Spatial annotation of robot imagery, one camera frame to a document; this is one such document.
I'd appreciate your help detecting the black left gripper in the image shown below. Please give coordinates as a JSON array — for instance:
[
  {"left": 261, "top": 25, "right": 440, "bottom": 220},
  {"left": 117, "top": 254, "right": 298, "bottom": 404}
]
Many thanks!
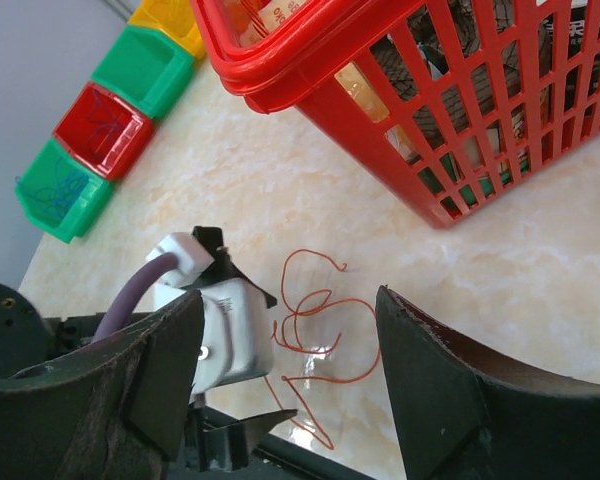
[{"left": 179, "top": 225, "right": 299, "bottom": 474}]

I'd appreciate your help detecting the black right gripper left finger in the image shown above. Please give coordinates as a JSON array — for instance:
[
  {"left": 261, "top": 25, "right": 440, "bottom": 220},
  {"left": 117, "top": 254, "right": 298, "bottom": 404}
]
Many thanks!
[{"left": 0, "top": 288, "right": 204, "bottom": 480}]

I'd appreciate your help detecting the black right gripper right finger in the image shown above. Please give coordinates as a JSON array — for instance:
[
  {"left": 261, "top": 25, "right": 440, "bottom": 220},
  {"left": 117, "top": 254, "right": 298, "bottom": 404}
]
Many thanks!
[{"left": 376, "top": 286, "right": 600, "bottom": 479}]

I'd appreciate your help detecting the green plastic bin front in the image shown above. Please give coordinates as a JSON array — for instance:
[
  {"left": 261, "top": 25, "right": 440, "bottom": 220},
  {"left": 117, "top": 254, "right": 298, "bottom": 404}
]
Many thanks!
[{"left": 15, "top": 138, "right": 114, "bottom": 243}]

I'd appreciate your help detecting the green plastic bin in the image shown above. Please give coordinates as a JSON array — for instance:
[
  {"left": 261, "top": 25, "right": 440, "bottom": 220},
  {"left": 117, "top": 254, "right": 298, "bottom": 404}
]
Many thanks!
[
  {"left": 91, "top": 25, "right": 194, "bottom": 120},
  {"left": 15, "top": 138, "right": 114, "bottom": 243}
]

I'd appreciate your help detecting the red plastic bin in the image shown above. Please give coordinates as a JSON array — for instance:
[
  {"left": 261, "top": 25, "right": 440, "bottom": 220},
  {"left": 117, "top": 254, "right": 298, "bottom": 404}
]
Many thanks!
[{"left": 52, "top": 81, "right": 154, "bottom": 182}]

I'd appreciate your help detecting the green plastic bin rear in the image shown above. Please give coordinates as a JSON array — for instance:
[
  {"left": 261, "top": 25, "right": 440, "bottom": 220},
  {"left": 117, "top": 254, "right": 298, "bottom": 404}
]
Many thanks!
[{"left": 91, "top": 25, "right": 194, "bottom": 120}]

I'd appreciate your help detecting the yellow plastic bin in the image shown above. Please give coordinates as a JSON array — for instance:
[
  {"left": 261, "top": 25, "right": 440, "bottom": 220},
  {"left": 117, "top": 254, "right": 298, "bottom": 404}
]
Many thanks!
[{"left": 127, "top": 0, "right": 206, "bottom": 60}]

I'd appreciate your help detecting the red shopping basket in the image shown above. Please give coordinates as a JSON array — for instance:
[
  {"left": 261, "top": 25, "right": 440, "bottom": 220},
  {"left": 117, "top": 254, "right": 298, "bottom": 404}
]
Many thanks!
[{"left": 193, "top": 1, "right": 600, "bottom": 227}]

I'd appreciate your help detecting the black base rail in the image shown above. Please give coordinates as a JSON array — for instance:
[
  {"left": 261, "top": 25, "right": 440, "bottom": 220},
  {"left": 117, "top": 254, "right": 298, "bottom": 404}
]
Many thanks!
[{"left": 166, "top": 406, "right": 368, "bottom": 479}]

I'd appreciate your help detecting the blue wire in bin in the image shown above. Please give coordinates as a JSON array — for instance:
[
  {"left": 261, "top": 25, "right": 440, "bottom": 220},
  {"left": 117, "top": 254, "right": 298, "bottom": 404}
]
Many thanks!
[{"left": 17, "top": 157, "right": 91, "bottom": 226}]

